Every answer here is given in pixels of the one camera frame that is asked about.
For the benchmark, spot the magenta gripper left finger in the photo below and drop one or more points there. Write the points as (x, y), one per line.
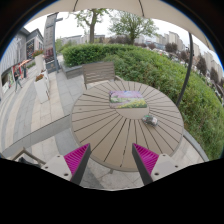
(70, 167)

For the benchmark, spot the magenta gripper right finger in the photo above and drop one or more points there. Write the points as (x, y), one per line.
(152, 166)

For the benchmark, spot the dark patterned computer mouse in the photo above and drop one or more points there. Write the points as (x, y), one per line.
(149, 119)

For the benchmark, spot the colourful landscape mouse pad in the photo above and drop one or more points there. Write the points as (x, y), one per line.
(126, 99)

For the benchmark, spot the round slatted outdoor table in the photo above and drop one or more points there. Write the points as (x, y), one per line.
(111, 132)

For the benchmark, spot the trimmed green hedge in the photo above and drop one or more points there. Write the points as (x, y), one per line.
(202, 111)

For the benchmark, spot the white square planter front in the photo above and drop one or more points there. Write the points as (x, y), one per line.
(42, 90)

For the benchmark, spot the white square planter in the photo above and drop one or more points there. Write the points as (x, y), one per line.
(38, 56)
(42, 90)

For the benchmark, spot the brown slatted outdoor chair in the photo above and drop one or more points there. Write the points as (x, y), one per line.
(100, 71)

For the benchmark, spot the walking person on pavement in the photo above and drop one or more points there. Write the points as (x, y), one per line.
(17, 81)

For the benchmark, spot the white square planter back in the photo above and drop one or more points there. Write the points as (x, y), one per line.
(38, 56)

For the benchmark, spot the tall grey sign pillar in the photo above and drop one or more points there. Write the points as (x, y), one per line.
(49, 43)

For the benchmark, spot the beige patio umbrella canopy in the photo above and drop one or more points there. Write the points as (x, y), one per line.
(156, 9)

